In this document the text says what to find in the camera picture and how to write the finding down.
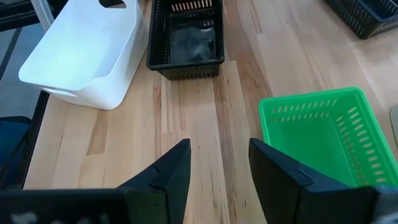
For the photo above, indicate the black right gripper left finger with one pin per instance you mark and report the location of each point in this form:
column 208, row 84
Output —
column 169, row 193

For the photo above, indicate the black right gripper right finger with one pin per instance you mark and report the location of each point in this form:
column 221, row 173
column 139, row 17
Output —
column 289, row 193

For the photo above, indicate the green slotted plastic basket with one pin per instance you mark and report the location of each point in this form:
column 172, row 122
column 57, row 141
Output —
column 311, row 140

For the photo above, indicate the black slotted plastic basket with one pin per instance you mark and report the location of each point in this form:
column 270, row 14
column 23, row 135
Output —
column 186, row 43
column 367, row 15

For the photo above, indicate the white plastic basket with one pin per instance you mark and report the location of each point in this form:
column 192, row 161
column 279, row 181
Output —
column 84, row 56

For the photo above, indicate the dark blue seat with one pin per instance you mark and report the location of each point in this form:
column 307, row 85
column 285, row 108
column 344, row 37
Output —
column 12, row 146

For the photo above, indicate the black aluminium rig frame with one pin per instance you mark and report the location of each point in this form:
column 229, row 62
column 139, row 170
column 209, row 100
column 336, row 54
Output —
column 33, row 137

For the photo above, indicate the white-grey post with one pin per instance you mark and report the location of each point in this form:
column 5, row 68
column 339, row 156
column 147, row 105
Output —
column 43, row 12

